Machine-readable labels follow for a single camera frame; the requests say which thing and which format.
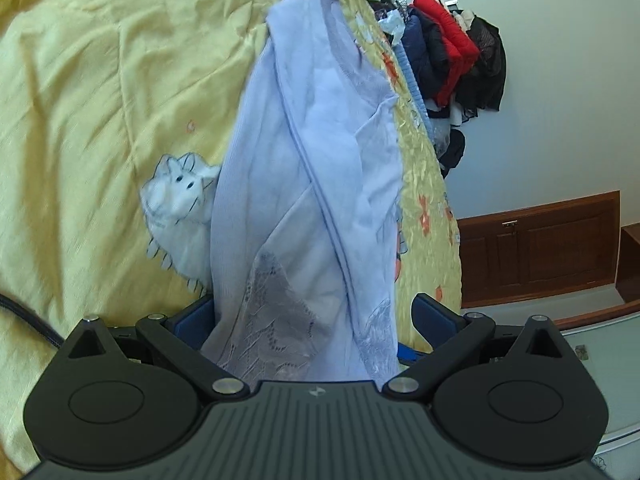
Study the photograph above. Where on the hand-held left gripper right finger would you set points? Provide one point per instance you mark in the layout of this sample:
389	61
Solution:
431	316

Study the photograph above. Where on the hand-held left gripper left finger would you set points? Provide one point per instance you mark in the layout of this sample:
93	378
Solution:
192	319

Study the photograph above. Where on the lavender short-sleeved shirt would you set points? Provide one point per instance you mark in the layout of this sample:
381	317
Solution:
310	160

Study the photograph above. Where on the brown wooden door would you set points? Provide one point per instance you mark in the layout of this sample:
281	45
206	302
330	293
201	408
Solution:
545	250

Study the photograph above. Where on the small black garment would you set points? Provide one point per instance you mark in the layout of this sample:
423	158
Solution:
452	150

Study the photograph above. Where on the light blue knitted blanket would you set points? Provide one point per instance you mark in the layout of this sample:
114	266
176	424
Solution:
412	85

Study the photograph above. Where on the black sheer garment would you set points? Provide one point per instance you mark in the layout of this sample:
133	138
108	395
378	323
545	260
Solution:
482	65

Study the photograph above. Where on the navy padded jacket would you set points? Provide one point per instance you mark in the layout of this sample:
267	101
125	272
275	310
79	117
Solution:
422	55

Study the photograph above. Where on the yellow printed quilt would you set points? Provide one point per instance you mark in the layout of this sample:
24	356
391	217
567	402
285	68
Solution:
75	85

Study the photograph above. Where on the red padded jacket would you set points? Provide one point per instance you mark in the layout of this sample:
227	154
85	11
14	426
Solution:
452	40

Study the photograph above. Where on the white crumpled cloth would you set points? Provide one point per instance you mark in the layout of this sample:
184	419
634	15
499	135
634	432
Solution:
395	22

